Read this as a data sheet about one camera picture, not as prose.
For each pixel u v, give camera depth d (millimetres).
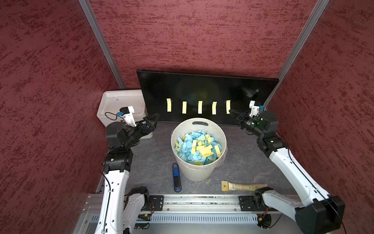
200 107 724
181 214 723
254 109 666
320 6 708
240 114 676
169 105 710
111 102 917
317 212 371
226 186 792
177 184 802
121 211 422
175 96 856
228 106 713
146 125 559
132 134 543
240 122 643
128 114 575
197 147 697
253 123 612
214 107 728
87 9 712
